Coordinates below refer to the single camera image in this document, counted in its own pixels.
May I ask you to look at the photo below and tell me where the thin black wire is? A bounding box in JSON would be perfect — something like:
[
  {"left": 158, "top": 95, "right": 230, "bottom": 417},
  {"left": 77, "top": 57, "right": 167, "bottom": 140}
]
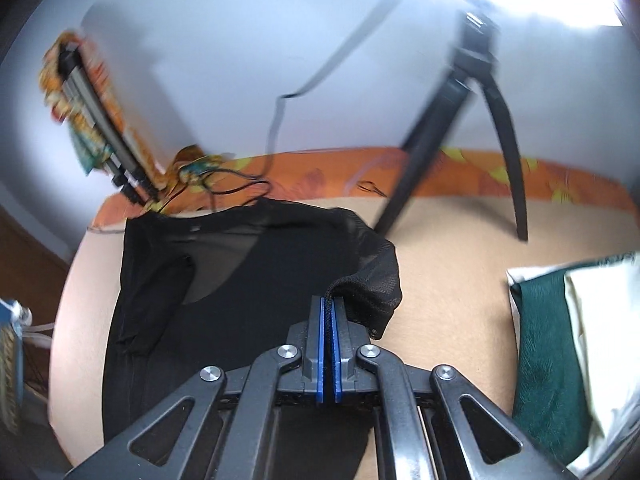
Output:
[{"left": 160, "top": 160, "right": 273, "bottom": 214}]

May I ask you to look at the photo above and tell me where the black tripod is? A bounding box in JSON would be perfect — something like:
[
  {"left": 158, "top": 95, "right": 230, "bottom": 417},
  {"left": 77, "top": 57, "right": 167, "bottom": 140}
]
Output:
[{"left": 374, "top": 9, "right": 530, "bottom": 242}]

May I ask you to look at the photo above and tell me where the orange patterned bedsheet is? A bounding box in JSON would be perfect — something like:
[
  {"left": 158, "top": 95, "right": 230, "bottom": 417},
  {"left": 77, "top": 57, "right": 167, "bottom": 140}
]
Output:
[{"left": 88, "top": 147, "right": 633, "bottom": 233}]

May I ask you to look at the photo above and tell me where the green and white cloth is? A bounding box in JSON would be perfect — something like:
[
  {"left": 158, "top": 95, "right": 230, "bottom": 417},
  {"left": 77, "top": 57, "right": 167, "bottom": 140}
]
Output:
[{"left": 506, "top": 252, "right": 640, "bottom": 479}]

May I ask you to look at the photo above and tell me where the blue box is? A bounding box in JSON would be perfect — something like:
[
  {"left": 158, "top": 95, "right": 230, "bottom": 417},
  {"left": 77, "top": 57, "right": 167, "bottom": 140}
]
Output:
[{"left": 0, "top": 298, "right": 32, "bottom": 434}]

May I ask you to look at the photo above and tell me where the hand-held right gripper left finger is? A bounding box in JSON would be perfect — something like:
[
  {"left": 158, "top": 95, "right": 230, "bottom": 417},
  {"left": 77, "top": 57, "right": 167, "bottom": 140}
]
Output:
[{"left": 64, "top": 296, "right": 327, "bottom": 480}]

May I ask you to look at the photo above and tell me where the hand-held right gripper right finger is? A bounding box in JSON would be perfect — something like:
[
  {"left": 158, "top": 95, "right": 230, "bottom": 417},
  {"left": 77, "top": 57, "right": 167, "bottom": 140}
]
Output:
[{"left": 332, "top": 297, "right": 576, "bottom": 480}]

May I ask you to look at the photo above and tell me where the black mesh garment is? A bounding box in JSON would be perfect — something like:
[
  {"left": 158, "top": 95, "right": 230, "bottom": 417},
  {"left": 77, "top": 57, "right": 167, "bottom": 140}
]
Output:
[{"left": 102, "top": 198, "right": 404, "bottom": 480}]

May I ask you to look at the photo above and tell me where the folded metal rack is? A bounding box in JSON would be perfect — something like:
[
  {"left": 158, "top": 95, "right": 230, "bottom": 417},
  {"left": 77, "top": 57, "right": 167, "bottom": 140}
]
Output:
[{"left": 56, "top": 43, "right": 160, "bottom": 206}]

